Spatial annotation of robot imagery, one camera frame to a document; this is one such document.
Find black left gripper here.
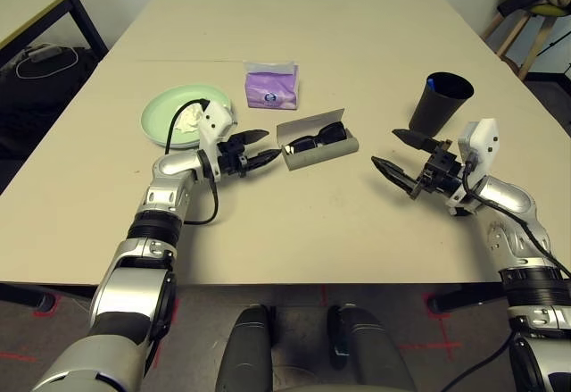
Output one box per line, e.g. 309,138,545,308
218,129,283,179

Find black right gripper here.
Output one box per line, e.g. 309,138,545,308
370,128,466,200

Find grey glasses case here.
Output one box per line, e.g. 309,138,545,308
275,106,360,172

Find black sunglasses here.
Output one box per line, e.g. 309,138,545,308
284,120,349,156

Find white tissue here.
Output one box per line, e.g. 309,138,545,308
173,104,204,135

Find light green plate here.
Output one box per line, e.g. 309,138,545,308
140,84,236,150

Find black cup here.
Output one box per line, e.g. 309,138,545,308
408,71,475,137

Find purple tissue pack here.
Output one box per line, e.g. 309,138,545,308
243,60,299,111

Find black table base foot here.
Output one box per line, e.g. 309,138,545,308
0,282,98,313
426,288,513,316

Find wooden stool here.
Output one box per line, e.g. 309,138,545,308
481,7,571,81

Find black tripod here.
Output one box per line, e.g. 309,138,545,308
544,29,571,81

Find grey right robot leg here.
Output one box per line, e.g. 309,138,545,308
327,303,416,392

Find grey robot leg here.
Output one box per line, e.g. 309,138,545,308
216,304,276,392
327,303,416,392

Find grey left robot leg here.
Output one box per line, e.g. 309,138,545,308
216,304,276,392

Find white power adapter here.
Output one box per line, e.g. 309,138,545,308
26,46,62,63

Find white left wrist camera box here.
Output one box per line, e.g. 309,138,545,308
197,100,236,183

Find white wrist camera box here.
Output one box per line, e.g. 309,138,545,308
197,100,236,183
447,118,499,217

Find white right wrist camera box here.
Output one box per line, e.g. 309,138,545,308
447,118,499,217

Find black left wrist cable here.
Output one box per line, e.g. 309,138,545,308
164,98,220,227

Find white adapter cable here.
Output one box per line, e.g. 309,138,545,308
15,45,80,80

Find beige side table black frame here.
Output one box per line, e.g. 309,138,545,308
0,0,110,56

